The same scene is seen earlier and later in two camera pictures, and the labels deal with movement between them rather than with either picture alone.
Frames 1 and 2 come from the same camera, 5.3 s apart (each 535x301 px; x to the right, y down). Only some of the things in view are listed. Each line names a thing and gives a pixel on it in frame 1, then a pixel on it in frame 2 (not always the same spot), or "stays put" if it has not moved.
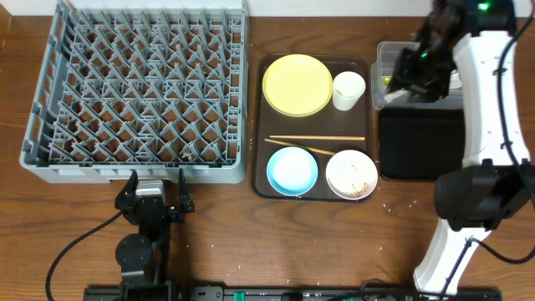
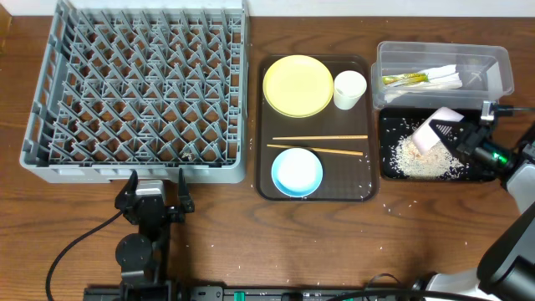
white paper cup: [348, 88] stays put
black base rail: [365, 293] stays put
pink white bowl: [351, 175] -> [425, 138]
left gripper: [153, 207] stays put
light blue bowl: [292, 170] stays put
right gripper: [405, 73] -> [467, 140]
